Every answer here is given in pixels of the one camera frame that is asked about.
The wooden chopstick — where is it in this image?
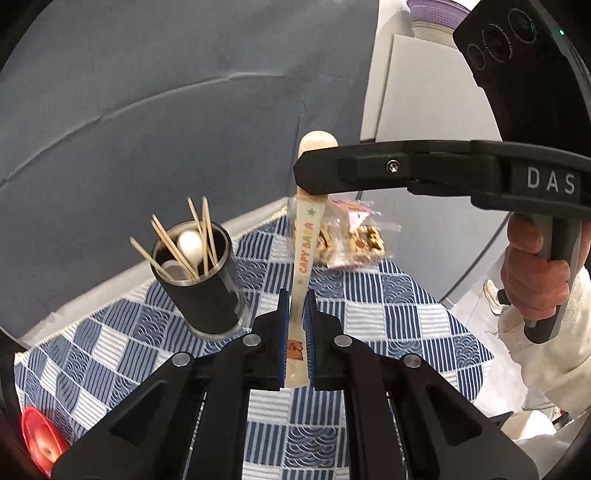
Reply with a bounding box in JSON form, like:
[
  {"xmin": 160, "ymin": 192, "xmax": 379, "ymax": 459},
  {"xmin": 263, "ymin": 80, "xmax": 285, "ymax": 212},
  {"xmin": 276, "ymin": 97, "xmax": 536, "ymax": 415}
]
[
  {"xmin": 130, "ymin": 237, "xmax": 191, "ymax": 279},
  {"xmin": 151, "ymin": 213, "xmax": 198, "ymax": 278},
  {"xmin": 202, "ymin": 196, "xmax": 219, "ymax": 264},
  {"xmin": 187, "ymin": 198, "xmax": 208, "ymax": 274},
  {"xmin": 153, "ymin": 225, "xmax": 200, "ymax": 278}
]

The white shoe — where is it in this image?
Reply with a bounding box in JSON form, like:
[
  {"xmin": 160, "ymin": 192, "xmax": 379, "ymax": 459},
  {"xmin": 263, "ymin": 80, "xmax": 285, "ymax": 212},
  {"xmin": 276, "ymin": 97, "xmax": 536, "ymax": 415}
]
[{"xmin": 482, "ymin": 279, "xmax": 511, "ymax": 317}]

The red plastic bowl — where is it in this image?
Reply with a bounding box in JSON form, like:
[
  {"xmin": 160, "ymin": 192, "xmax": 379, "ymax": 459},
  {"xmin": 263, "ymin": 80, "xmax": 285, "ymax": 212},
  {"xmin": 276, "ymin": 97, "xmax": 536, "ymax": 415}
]
[{"xmin": 22, "ymin": 407, "xmax": 71, "ymax": 477}]

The blue patterned tablecloth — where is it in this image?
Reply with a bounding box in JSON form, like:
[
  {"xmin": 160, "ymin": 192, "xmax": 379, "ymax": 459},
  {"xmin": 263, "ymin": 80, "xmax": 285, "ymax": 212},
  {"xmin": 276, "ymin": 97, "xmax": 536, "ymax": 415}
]
[{"xmin": 14, "ymin": 215, "xmax": 495, "ymax": 480}]

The grey backdrop cloth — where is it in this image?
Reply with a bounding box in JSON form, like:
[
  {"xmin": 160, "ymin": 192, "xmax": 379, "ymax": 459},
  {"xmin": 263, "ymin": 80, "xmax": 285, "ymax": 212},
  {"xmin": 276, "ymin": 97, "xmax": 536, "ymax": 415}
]
[{"xmin": 0, "ymin": 0, "xmax": 380, "ymax": 344}]

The plain white spoon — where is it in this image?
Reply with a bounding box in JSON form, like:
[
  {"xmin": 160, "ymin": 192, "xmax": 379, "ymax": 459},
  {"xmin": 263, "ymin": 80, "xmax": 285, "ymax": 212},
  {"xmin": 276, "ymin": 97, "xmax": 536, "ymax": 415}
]
[{"xmin": 178, "ymin": 231, "xmax": 204, "ymax": 273}]

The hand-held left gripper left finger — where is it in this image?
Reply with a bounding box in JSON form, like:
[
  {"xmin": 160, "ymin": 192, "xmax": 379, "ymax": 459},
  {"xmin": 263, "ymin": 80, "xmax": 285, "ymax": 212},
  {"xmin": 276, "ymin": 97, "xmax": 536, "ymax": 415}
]
[{"xmin": 51, "ymin": 288, "xmax": 291, "ymax": 480}]

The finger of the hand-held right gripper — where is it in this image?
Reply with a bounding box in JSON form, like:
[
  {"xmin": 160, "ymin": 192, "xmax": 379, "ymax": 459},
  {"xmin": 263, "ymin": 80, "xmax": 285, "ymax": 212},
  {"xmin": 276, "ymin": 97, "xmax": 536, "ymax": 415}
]
[{"xmin": 294, "ymin": 140, "xmax": 477, "ymax": 198}]

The pile of brown cookies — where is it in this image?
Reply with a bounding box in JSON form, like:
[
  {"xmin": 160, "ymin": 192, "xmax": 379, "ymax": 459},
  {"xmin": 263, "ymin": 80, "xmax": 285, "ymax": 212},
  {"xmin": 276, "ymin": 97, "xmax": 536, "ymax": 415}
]
[{"xmin": 293, "ymin": 217, "xmax": 386, "ymax": 266}]

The clear plastic cookie box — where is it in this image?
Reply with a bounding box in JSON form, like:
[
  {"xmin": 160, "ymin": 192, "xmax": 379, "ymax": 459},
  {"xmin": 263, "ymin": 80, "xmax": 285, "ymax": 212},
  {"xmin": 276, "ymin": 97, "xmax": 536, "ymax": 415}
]
[{"xmin": 288, "ymin": 196, "xmax": 400, "ymax": 271}]

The person's right hand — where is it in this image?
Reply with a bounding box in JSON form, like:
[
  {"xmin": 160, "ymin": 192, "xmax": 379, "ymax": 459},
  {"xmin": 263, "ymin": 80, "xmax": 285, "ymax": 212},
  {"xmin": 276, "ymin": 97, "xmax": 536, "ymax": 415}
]
[{"xmin": 501, "ymin": 215, "xmax": 573, "ymax": 322}]

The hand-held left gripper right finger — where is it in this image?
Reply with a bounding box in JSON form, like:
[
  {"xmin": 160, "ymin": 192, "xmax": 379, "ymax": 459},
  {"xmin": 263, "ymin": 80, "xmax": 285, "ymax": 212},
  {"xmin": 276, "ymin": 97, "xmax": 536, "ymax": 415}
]
[{"xmin": 307, "ymin": 290, "xmax": 539, "ymax": 480}]

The black cylindrical utensil holder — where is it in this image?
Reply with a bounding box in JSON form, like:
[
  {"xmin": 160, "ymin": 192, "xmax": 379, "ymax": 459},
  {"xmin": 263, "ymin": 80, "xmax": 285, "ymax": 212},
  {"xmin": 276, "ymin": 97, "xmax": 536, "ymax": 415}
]
[{"xmin": 150, "ymin": 222, "xmax": 247, "ymax": 340}]

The purple plastic basket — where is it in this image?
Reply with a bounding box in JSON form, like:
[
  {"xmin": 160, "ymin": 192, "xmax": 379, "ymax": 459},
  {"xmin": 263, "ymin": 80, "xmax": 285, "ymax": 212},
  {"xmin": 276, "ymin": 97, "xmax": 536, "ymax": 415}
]
[{"xmin": 409, "ymin": 0, "xmax": 478, "ymax": 44}]

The person's right forearm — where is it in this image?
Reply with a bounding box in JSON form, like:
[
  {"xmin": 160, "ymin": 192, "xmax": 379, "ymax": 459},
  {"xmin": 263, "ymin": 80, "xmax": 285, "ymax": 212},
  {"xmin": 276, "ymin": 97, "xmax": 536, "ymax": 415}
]
[{"xmin": 496, "ymin": 268, "xmax": 591, "ymax": 418}]

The red apple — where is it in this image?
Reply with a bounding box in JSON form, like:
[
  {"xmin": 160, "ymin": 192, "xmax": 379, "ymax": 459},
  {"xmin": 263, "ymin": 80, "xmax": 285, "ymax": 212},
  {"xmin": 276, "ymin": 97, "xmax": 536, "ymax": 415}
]
[{"xmin": 34, "ymin": 431, "xmax": 63, "ymax": 464}]

